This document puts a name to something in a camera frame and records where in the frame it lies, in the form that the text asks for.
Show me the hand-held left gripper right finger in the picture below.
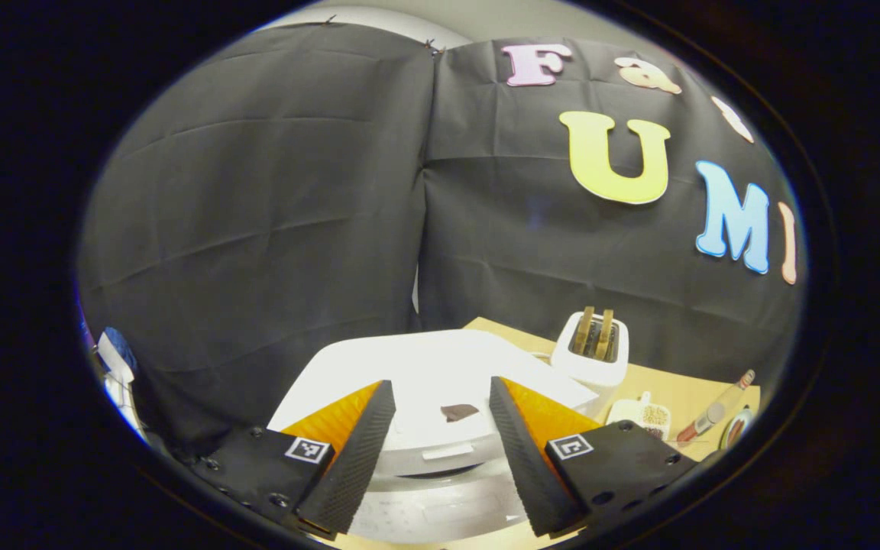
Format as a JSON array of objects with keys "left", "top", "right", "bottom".
[{"left": 488, "top": 376, "right": 697, "bottom": 538}]

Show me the small clear bottle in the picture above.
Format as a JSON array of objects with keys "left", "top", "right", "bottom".
[{"left": 675, "top": 370, "right": 756, "bottom": 445}]

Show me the white rice cooker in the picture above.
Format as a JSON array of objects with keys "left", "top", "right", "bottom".
[{"left": 267, "top": 328, "right": 601, "bottom": 545}]

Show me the white toaster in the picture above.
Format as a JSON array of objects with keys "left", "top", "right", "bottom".
[{"left": 551, "top": 312, "right": 630, "bottom": 406}]

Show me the brown bread slice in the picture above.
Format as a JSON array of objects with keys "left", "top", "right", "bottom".
[
  {"left": 595, "top": 309, "right": 615, "bottom": 360},
  {"left": 571, "top": 307, "right": 595, "bottom": 356}
]

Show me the white divided grain dish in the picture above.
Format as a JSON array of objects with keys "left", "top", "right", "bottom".
[{"left": 607, "top": 392, "right": 671, "bottom": 442}]

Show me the pale green plate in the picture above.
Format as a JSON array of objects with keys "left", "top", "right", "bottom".
[{"left": 719, "top": 407, "right": 754, "bottom": 450}]

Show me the black backdrop cloth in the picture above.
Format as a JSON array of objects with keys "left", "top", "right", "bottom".
[{"left": 77, "top": 21, "right": 807, "bottom": 459}]

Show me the blue white object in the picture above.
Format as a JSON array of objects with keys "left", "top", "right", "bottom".
[{"left": 96, "top": 327, "right": 143, "bottom": 436}]

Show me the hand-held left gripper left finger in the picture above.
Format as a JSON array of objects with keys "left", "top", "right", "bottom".
[{"left": 196, "top": 380, "right": 397, "bottom": 539}]

